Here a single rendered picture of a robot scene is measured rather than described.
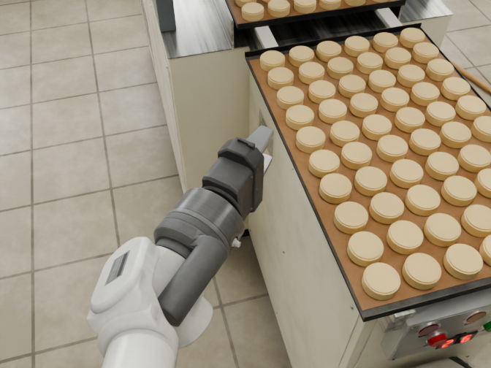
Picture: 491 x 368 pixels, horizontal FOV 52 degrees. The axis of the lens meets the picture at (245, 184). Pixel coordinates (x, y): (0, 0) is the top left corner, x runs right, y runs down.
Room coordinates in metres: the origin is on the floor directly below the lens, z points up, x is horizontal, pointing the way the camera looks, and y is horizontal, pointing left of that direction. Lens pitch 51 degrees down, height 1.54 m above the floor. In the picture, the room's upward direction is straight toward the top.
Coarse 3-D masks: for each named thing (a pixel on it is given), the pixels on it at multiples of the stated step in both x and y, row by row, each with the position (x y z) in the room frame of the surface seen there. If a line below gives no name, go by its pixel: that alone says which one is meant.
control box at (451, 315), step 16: (432, 304) 0.34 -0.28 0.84; (448, 304) 0.34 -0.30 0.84; (464, 304) 0.34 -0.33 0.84; (480, 304) 0.34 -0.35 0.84; (416, 320) 0.31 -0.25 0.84; (432, 320) 0.31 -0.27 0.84; (448, 320) 0.32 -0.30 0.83; (464, 320) 0.33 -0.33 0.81; (480, 320) 0.34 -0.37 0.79; (400, 336) 0.31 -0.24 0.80; (416, 336) 0.31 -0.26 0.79; (432, 336) 0.32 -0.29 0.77; (448, 336) 0.33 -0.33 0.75; (464, 336) 0.33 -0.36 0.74; (384, 352) 0.32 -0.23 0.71; (400, 352) 0.31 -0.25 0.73; (416, 352) 0.32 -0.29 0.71
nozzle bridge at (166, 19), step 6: (156, 0) 1.04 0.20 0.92; (162, 0) 1.04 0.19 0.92; (168, 0) 1.05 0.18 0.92; (156, 6) 1.04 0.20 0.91; (162, 6) 1.04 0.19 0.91; (168, 6) 1.05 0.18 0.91; (156, 12) 1.06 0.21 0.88; (162, 12) 1.04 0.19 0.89; (168, 12) 1.05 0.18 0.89; (174, 12) 1.05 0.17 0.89; (162, 18) 1.04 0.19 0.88; (168, 18) 1.05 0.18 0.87; (174, 18) 1.05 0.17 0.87; (162, 24) 1.04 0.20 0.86; (168, 24) 1.05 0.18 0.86; (174, 24) 1.05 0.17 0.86; (162, 30) 1.04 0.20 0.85; (168, 30) 1.05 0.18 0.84
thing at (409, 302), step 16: (368, 32) 0.93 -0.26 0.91; (400, 32) 0.95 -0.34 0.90; (272, 48) 0.88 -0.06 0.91; (288, 48) 0.88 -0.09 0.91; (256, 80) 0.79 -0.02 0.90; (480, 96) 0.73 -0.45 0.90; (272, 112) 0.69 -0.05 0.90; (320, 224) 0.44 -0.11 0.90; (336, 256) 0.38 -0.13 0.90; (448, 288) 0.33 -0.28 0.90; (464, 288) 0.33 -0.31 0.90; (480, 288) 0.33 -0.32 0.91; (400, 304) 0.31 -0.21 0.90; (416, 304) 0.30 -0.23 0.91; (368, 320) 0.28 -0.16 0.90
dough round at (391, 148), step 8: (384, 136) 0.61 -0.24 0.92; (392, 136) 0.61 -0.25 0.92; (384, 144) 0.59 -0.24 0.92; (392, 144) 0.59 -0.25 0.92; (400, 144) 0.59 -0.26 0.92; (376, 152) 0.59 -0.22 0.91; (384, 152) 0.57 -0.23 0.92; (392, 152) 0.57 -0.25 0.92; (400, 152) 0.57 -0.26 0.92; (384, 160) 0.57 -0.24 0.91; (392, 160) 0.57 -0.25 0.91
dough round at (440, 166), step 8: (440, 152) 0.57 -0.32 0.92; (432, 160) 0.55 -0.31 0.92; (440, 160) 0.55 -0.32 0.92; (448, 160) 0.55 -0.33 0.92; (456, 160) 0.55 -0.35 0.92; (432, 168) 0.54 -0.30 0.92; (440, 168) 0.54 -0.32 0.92; (448, 168) 0.54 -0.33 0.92; (456, 168) 0.54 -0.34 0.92; (432, 176) 0.53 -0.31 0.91; (440, 176) 0.53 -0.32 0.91; (448, 176) 0.53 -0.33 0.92
